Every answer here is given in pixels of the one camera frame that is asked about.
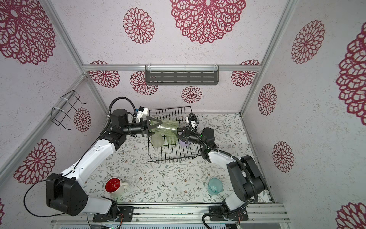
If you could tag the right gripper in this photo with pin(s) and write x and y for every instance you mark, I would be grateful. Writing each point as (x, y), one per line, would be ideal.
(188, 136)

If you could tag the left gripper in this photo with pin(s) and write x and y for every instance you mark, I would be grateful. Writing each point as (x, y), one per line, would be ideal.
(146, 125)

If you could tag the purple plastic cup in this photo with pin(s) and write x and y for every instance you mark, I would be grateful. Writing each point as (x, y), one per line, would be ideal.
(184, 144)

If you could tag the frosted pale green cup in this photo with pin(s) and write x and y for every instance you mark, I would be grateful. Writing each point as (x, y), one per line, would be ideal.
(157, 140)

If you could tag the light green glass cup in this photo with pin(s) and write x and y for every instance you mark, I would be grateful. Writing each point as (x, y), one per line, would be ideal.
(168, 128)

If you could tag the green glass mug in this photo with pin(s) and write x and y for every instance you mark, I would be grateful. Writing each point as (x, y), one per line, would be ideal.
(172, 139)

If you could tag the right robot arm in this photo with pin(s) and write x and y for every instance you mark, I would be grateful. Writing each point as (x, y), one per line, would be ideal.
(246, 179)

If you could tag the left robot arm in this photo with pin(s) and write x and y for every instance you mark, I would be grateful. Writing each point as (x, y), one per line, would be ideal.
(64, 191)

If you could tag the teal plastic cup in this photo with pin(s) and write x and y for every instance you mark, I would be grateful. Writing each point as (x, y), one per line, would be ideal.
(215, 186)

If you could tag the red and white mug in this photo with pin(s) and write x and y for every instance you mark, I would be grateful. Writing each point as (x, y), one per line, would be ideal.
(115, 187)

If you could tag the black wire dish rack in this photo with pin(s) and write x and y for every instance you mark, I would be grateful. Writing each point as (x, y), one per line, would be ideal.
(171, 153)

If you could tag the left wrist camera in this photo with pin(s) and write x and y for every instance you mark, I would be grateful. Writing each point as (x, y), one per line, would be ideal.
(141, 113)

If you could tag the grey wall shelf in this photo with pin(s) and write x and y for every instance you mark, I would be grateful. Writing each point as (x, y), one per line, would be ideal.
(181, 76)

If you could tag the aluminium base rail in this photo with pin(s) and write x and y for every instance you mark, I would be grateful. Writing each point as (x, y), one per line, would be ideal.
(181, 216)

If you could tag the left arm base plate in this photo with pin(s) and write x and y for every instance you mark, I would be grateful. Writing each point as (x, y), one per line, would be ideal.
(118, 214)

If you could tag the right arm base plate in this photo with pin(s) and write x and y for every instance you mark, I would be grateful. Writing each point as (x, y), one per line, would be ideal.
(228, 214)

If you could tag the black wire wall holder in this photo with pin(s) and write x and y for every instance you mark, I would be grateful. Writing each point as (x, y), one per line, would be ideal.
(60, 113)

